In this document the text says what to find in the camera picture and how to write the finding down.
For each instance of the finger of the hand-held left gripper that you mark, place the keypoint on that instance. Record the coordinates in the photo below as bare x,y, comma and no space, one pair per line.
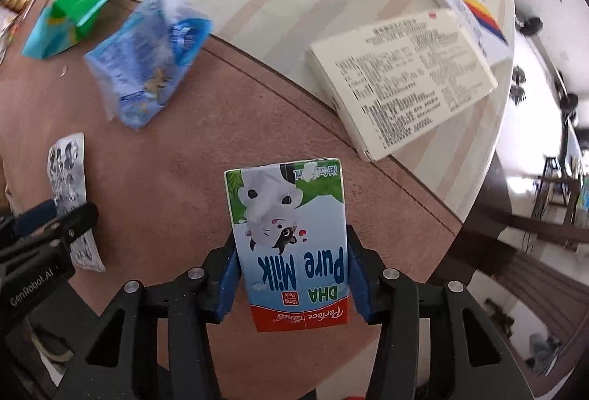
34,218
69,227

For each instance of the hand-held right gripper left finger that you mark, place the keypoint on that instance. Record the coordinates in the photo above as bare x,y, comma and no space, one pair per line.
225,285

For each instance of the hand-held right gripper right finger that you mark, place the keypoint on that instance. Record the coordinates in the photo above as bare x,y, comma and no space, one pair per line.
361,289

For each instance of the black white printed wrapper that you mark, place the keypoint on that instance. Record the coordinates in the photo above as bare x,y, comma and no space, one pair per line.
69,170

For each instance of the blue white milk carton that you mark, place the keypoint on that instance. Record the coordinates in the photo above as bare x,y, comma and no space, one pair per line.
294,243

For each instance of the cream printed box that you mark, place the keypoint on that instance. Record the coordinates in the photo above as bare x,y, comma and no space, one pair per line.
405,78

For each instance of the table with pink cloth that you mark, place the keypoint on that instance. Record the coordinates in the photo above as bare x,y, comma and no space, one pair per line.
184,161

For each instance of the dark wooden chair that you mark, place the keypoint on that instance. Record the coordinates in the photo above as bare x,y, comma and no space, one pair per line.
529,225

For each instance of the blue snack packet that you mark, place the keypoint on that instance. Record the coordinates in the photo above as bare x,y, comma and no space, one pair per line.
147,59

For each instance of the black tripod stand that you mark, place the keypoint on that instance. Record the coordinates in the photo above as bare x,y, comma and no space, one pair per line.
569,103

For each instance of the black studio light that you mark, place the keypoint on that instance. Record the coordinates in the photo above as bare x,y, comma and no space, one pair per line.
531,26

